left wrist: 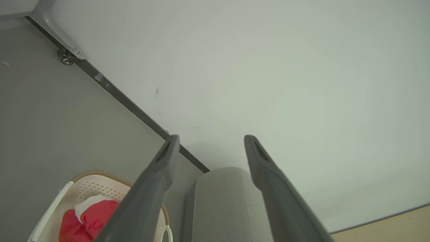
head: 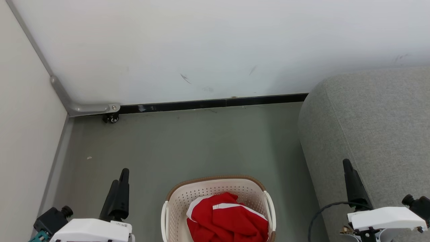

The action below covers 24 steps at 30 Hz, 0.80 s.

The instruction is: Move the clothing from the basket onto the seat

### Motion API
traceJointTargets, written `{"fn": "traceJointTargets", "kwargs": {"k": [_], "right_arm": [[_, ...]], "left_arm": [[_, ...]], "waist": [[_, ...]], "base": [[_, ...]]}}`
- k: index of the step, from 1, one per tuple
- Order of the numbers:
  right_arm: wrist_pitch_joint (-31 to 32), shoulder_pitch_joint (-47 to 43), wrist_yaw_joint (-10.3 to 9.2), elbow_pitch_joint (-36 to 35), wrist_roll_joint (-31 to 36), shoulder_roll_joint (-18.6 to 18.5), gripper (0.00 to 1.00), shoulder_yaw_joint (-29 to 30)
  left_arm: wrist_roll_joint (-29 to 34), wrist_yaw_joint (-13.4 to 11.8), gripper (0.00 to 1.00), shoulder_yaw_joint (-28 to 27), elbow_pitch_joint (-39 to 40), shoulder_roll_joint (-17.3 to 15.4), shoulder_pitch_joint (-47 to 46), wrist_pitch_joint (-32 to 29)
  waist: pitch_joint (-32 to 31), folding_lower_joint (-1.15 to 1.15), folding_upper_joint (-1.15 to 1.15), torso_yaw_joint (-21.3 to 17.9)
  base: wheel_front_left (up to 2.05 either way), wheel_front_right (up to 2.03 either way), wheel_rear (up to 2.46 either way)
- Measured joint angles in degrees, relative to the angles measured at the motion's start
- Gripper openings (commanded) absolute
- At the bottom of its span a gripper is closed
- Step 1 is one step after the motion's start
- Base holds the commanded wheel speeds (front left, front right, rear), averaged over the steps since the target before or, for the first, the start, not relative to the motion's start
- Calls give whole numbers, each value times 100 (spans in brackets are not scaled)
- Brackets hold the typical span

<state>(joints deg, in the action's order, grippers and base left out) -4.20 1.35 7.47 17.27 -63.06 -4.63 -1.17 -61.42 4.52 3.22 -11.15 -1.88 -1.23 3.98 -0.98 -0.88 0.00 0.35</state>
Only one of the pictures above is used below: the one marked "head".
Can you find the cream perforated laundry basket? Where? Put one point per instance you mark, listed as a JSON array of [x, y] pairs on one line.
[[201, 188]]

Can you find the red garment with white stripes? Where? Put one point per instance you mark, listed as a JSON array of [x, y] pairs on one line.
[[228, 222]]

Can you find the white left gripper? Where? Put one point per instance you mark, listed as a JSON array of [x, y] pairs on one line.
[[90, 232]]

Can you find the grey metal corner bracket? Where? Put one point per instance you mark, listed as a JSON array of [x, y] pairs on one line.
[[84, 108]]

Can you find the grey fabric sofa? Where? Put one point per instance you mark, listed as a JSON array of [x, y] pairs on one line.
[[369, 117]]

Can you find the black baseboard strip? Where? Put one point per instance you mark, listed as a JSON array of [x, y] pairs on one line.
[[201, 104]]

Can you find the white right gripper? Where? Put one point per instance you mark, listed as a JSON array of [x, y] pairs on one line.
[[383, 218]]

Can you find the teal left camera connector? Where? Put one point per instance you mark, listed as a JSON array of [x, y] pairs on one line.
[[37, 237]]

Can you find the small black caster wheel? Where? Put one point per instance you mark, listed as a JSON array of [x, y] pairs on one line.
[[112, 118]]

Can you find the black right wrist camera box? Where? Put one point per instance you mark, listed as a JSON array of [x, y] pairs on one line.
[[420, 205]]

